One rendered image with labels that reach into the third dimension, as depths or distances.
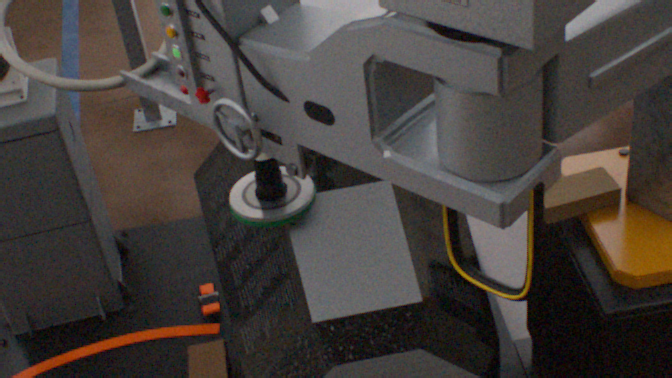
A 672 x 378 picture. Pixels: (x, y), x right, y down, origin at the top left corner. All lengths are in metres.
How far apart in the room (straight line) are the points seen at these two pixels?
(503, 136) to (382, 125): 0.27
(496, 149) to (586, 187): 0.76
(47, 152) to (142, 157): 1.23
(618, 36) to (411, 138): 0.42
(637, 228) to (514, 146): 0.75
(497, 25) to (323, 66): 0.46
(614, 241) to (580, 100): 0.63
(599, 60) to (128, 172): 2.78
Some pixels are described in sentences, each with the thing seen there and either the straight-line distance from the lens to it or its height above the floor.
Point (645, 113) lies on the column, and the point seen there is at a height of 1.05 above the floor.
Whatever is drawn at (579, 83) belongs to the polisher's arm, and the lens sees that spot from 1.71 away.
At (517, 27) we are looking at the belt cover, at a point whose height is 1.61.
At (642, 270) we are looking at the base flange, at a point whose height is 0.78.
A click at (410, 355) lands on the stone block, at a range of 2.04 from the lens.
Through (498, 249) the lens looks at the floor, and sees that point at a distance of 3.43.
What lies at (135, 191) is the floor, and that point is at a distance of 4.03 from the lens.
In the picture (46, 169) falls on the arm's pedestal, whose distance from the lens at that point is 3.08.
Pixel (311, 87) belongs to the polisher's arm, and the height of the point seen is 1.34.
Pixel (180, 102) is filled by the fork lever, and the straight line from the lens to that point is 2.32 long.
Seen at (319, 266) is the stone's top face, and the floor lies 0.83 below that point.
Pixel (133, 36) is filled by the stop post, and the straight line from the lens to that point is 4.24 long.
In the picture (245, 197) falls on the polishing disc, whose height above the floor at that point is 0.88.
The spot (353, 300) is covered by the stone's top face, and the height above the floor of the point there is 0.83.
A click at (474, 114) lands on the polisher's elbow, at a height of 1.40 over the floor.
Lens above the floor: 2.26
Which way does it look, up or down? 37 degrees down
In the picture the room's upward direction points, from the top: 8 degrees counter-clockwise
